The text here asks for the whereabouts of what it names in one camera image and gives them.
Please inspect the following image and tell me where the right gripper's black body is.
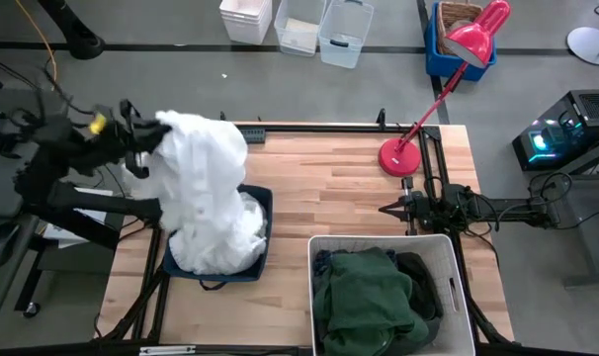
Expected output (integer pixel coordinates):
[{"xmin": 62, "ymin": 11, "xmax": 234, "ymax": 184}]
[{"xmin": 400, "ymin": 190, "xmax": 433, "ymax": 231}]

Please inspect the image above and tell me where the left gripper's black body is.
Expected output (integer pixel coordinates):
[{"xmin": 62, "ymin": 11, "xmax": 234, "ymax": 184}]
[{"xmin": 105, "ymin": 115, "xmax": 151, "ymax": 165}]

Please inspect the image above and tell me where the large white cloth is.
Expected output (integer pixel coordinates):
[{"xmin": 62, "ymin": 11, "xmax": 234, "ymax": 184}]
[{"xmin": 123, "ymin": 109, "xmax": 270, "ymax": 277}]

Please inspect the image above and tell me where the dark grey garment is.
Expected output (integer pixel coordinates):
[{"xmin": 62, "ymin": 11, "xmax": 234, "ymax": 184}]
[{"xmin": 384, "ymin": 250, "xmax": 446, "ymax": 356}]

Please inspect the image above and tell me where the white woven plastic basket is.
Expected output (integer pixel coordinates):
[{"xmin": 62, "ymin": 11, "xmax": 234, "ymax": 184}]
[{"xmin": 307, "ymin": 233, "xmax": 477, "ymax": 356}]

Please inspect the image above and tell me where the blue plaid shirt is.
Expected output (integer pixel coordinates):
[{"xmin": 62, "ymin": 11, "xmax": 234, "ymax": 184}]
[{"xmin": 312, "ymin": 248, "xmax": 334, "ymax": 291}]

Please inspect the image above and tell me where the green garment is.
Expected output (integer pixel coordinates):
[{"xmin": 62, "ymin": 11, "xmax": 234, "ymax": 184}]
[{"xmin": 311, "ymin": 245, "xmax": 431, "ymax": 356}]

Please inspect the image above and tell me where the white paper sheet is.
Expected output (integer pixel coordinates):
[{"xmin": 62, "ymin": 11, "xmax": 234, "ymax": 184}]
[{"xmin": 41, "ymin": 186, "xmax": 114, "ymax": 250}]

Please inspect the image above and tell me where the black stand base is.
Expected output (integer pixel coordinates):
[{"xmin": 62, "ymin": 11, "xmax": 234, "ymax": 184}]
[{"xmin": 36, "ymin": 0, "xmax": 107, "ymax": 61}]

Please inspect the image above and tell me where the pale white towel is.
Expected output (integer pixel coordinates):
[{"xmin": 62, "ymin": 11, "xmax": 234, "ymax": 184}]
[{"xmin": 237, "ymin": 191, "xmax": 270, "ymax": 243}]

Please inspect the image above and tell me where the dark operator desk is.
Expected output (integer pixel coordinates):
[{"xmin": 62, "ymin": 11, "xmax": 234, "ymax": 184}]
[{"xmin": 0, "ymin": 88, "xmax": 42, "ymax": 338}]

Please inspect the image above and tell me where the white storage box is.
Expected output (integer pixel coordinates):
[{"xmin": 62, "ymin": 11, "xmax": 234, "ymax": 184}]
[{"xmin": 218, "ymin": 0, "xmax": 274, "ymax": 46}]

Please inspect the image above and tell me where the navy and white fabric basket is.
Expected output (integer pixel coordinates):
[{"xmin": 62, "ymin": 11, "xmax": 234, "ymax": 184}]
[{"xmin": 161, "ymin": 183, "xmax": 275, "ymax": 292}]

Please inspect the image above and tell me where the blue plastic crate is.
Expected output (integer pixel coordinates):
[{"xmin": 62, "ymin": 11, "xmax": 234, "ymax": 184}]
[{"xmin": 424, "ymin": 2, "xmax": 498, "ymax": 83}]

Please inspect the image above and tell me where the red desk lamp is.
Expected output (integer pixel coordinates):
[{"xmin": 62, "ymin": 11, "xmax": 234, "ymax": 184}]
[{"xmin": 377, "ymin": 0, "xmax": 512, "ymax": 178}]

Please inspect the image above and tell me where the black lit computer tower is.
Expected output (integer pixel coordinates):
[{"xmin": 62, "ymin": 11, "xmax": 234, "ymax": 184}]
[{"xmin": 510, "ymin": 88, "xmax": 599, "ymax": 173}]

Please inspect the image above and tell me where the clear bin with paper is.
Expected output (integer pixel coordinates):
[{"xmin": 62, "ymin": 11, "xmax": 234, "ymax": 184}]
[{"xmin": 273, "ymin": 0, "xmax": 329, "ymax": 57}]

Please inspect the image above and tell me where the grey side desk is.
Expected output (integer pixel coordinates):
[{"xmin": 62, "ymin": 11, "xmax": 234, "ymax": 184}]
[{"xmin": 546, "ymin": 140, "xmax": 599, "ymax": 289}]

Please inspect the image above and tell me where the wicker basket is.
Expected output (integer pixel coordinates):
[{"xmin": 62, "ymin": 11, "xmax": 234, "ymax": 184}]
[{"xmin": 436, "ymin": 0, "xmax": 484, "ymax": 56}]

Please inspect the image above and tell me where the round grey disc base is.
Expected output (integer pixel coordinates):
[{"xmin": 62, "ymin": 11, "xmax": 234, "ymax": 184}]
[{"xmin": 565, "ymin": 26, "xmax": 599, "ymax": 67}]

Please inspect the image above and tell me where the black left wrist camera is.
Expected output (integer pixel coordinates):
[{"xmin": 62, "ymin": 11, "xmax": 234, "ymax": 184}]
[{"xmin": 119, "ymin": 98, "xmax": 151, "ymax": 180}]

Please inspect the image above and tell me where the black table frame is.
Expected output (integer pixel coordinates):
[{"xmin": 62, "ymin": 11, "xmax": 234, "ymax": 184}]
[{"xmin": 95, "ymin": 107, "xmax": 517, "ymax": 356}]

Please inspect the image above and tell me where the yellow cable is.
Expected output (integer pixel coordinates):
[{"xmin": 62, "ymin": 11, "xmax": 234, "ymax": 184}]
[{"xmin": 13, "ymin": 0, "xmax": 58, "ymax": 85}]

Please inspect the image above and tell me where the clear bin with black handle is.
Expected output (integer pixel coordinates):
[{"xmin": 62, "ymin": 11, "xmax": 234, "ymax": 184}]
[{"xmin": 317, "ymin": 0, "xmax": 376, "ymax": 70}]

